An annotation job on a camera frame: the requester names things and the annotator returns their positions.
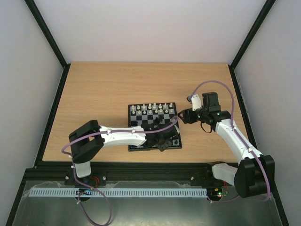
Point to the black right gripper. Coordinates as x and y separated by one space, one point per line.
186 116

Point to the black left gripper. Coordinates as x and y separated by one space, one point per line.
162 147

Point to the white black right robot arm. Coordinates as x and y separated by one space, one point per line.
237 146

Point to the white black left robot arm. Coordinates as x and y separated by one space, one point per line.
87 140

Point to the black and grey chessboard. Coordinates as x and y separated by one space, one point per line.
157 116

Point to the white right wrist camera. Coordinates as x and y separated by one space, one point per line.
195 100

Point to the grey slotted cable duct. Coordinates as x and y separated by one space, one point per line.
120 192

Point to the black right frame post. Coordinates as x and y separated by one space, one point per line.
252 32

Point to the black frame post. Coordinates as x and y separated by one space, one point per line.
252 32
46 32

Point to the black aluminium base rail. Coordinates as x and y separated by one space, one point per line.
208 175

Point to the black left frame post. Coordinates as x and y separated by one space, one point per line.
46 32

